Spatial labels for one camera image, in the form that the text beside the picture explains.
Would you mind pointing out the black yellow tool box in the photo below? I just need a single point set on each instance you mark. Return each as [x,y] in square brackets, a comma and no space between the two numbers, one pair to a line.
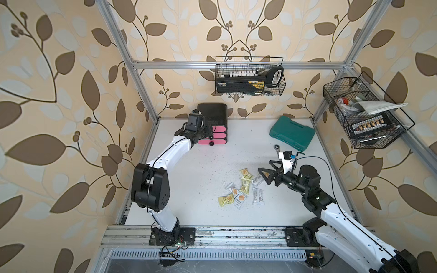
[243,84]

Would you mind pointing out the socket set in basket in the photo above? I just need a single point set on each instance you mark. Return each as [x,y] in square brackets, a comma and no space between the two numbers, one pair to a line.
[370,126]

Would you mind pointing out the silver ratchet wrench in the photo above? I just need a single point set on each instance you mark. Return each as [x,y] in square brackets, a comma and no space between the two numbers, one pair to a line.
[277,148]

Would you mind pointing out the pink bottom drawer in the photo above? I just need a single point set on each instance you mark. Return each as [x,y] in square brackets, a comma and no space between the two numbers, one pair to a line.
[212,142]

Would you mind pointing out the pink drawer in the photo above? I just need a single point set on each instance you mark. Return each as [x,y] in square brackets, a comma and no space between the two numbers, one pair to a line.
[219,129]
[220,135]
[212,142]

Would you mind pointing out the back wire basket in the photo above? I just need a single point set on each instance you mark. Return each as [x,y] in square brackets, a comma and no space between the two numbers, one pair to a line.
[237,66]

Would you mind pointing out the white paper in basket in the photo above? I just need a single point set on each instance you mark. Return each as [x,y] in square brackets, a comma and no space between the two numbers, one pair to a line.
[375,107]

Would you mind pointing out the yellow cookie packet top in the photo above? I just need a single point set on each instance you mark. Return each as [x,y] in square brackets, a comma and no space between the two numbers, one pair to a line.
[246,174]

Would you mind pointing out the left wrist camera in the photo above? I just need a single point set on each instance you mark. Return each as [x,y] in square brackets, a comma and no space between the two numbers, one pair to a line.
[195,120]

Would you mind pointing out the pink top drawer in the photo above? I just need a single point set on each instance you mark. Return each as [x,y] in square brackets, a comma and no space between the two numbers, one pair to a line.
[219,129]

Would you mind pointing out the wire basket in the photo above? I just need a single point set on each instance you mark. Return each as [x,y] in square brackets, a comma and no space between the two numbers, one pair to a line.
[237,66]
[341,94]

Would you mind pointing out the white cookie packet centre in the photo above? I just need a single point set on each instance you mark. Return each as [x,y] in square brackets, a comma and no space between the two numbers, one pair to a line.
[233,189]

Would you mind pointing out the black drawer cabinet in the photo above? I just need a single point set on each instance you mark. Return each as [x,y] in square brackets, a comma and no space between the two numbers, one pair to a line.
[215,113]

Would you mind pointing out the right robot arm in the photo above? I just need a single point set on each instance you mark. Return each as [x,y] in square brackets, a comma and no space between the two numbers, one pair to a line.
[335,229]

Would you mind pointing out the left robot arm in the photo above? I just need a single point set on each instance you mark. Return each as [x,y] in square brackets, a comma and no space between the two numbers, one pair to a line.
[151,186]

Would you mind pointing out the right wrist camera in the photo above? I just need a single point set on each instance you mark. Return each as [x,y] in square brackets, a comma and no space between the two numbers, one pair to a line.
[288,161]

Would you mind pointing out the right wire basket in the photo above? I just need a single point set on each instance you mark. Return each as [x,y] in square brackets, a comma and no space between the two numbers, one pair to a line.
[341,94]

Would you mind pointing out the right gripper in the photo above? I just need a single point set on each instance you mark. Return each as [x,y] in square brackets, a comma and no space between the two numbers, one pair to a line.
[279,173]

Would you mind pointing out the white cookie packet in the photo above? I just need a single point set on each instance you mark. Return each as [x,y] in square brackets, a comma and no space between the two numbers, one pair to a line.
[233,189]
[239,199]
[258,196]
[257,181]

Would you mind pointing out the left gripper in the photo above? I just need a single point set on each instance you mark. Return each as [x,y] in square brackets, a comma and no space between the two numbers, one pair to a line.
[210,130]

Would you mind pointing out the green plastic tool case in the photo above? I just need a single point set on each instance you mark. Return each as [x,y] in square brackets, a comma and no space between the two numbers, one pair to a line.
[292,133]

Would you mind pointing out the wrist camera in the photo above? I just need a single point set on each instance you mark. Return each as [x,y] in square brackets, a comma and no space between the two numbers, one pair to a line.
[288,161]
[195,120]

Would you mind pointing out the white cookie packet lower right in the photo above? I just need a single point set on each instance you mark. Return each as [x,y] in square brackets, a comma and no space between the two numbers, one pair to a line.
[258,196]

